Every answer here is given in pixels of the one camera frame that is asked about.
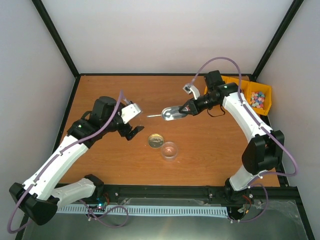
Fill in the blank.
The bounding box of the silver metal scoop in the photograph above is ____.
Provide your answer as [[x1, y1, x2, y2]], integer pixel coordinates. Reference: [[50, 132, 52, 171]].
[[146, 106, 187, 121]]

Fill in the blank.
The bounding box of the yellow popsicle candy bin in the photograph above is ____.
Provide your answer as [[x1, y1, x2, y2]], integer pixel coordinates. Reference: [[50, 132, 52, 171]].
[[240, 79, 251, 101]]

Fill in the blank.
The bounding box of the yellow star candy bin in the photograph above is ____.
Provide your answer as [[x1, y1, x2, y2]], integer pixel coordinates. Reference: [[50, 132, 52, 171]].
[[245, 81, 272, 116]]

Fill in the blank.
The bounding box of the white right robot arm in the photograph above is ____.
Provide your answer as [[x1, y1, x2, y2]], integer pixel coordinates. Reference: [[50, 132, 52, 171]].
[[178, 70, 285, 203]]

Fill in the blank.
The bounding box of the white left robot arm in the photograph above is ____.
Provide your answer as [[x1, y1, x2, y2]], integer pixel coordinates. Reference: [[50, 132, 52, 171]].
[[9, 96, 143, 226]]

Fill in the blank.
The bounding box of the pile of star candies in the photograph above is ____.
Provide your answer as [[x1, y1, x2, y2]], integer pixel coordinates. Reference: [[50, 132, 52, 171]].
[[249, 91, 266, 109]]

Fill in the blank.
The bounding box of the gold jar lid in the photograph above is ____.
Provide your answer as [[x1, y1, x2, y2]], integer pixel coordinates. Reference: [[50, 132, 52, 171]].
[[147, 133, 165, 149]]

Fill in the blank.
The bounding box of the clear glass jar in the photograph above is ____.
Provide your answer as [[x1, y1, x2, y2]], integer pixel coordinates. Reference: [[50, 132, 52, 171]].
[[160, 141, 179, 161]]

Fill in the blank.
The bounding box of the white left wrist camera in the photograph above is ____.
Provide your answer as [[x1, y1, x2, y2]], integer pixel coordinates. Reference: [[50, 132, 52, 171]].
[[121, 103, 142, 124]]

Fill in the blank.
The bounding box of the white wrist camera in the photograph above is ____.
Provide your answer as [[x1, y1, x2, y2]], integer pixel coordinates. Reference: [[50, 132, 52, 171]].
[[183, 83, 201, 100], [121, 103, 142, 124]]

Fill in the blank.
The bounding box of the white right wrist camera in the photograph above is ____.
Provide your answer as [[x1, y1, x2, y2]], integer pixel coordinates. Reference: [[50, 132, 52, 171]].
[[183, 83, 201, 100]]

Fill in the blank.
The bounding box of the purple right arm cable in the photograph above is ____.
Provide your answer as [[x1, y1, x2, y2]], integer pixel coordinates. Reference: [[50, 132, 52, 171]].
[[189, 56, 299, 223]]

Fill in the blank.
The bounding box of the black aluminium frame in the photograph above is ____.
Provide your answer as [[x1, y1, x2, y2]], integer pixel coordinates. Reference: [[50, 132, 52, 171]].
[[19, 0, 315, 240]]

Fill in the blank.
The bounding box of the light blue cable duct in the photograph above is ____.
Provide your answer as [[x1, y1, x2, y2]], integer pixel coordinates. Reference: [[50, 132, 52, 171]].
[[56, 204, 229, 217]]

